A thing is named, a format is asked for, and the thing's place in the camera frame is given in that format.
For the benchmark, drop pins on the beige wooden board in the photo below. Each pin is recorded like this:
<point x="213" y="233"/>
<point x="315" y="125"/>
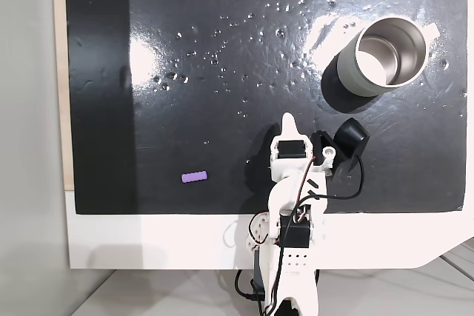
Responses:
<point x="59" y="72"/>

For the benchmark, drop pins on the purple pen grip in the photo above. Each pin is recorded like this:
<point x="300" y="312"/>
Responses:
<point x="194" y="177"/>

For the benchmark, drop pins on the black oval camera box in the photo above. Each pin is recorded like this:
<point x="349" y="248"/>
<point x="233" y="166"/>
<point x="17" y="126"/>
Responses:
<point x="352" y="136"/>

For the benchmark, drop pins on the grey-green steel cup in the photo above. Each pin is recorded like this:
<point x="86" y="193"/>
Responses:
<point x="348" y="72"/>

